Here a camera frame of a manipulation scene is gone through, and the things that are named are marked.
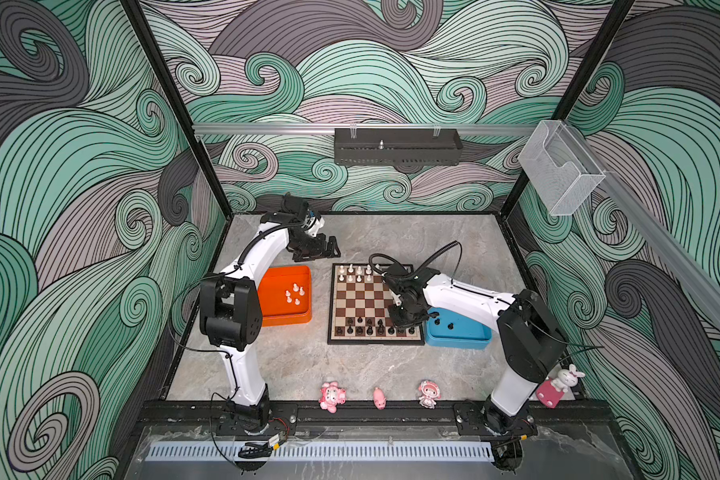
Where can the aluminium rail back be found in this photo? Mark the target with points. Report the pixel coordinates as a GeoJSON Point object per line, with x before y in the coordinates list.
{"type": "Point", "coordinates": [280, 128]}

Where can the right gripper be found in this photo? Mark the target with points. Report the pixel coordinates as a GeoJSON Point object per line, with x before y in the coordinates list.
{"type": "Point", "coordinates": [398, 322]}

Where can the aluminium rail right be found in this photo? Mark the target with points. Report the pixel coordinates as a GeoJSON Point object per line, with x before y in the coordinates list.
{"type": "Point", "coordinates": [636, 190]}

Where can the pink plush figure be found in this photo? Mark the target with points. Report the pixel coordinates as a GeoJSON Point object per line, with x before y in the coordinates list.
{"type": "Point", "coordinates": [332, 395]}

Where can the white pieces in tray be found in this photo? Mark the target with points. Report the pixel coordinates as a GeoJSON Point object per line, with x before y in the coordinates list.
{"type": "Point", "coordinates": [296, 294]}

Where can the pink hooded doll figure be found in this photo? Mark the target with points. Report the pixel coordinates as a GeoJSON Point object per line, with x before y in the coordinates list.
{"type": "Point", "coordinates": [429, 394]}

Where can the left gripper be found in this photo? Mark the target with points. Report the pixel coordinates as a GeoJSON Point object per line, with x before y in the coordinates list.
{"type": "Point", "coordinates": [318, 252]}

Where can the white rabbit pink figure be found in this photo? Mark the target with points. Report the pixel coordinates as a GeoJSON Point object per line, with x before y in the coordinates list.
{"type": "Point", "coordinates": [552, 390]}

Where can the clear plastic wall holder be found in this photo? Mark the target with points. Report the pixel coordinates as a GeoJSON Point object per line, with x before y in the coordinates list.
{"type": "Point", "coordinates": [561, 166]}

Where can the small pink pig figure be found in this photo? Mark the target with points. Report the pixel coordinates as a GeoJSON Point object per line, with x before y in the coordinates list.
{"type": "Point", "coordinates": [379, 399]}

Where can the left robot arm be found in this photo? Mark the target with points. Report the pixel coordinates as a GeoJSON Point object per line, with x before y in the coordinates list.
{"type": "Point", "coordinates": [230, 311]}

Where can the black wall tray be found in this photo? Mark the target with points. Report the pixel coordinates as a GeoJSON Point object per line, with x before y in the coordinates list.
{"type": "Point", "coordinates": [403, 148]}

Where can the blue tray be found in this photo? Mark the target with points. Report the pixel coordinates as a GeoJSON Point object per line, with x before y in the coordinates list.
{"type": "Point", "coordinates": [467, 333]}

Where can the white slotted cable duct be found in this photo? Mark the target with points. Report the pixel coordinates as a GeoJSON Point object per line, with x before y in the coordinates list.
{"type": "Point", "coordinates": [401, 451]}

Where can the black pieces on board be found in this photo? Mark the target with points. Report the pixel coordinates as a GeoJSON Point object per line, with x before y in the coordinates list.
{"type": "Point", "coordinates": [371, 328]}

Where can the white pieces on board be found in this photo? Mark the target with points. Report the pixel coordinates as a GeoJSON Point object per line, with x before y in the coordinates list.
{"type": "Point", "coordinates": [350, 273]}

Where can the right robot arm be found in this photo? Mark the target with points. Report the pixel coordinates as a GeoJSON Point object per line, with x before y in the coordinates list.
{"type": "Point", "coordinates": [531, 337]}

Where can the orange tray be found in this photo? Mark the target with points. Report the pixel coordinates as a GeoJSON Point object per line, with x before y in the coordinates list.
{"type": "Point", "coordinates": [276, 312]}

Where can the aluminium rail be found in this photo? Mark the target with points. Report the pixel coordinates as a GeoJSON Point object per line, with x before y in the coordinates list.
{"type": "Point", "coordinates": [280, 128]}
{"type": "Point", "coordinates": [636, 190]}

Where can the chess board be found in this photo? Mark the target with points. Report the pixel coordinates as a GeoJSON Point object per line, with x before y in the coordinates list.
{"type": "Point", "coordinates": [369, 300]}

